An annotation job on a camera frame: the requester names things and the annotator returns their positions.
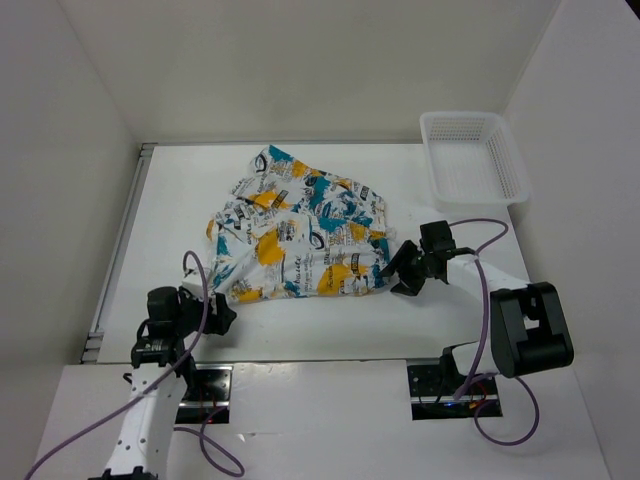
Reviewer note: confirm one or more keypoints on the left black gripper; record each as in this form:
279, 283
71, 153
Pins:
220, 322

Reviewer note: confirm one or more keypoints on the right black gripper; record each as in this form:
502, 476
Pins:
408, 250

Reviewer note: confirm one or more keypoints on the patterned white teal yellow shorts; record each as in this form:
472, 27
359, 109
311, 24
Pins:
289, 230

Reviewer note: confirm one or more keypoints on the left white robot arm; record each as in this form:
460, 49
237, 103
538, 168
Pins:
163, 371

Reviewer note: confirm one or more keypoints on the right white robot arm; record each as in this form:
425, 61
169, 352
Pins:
523, 327

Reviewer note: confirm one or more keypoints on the white plastic basket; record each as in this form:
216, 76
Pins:
473, 160

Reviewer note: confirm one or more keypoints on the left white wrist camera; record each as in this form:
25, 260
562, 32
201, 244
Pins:
195, 282

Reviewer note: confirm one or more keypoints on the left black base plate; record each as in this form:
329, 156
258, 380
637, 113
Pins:
208, 399

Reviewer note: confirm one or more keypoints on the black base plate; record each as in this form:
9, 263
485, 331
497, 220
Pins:
431, 392
208, 399

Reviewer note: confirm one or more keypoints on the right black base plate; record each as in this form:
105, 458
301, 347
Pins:
431, 392

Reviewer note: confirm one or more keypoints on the aluminium table edge rail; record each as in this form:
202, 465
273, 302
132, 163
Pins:
94, 339

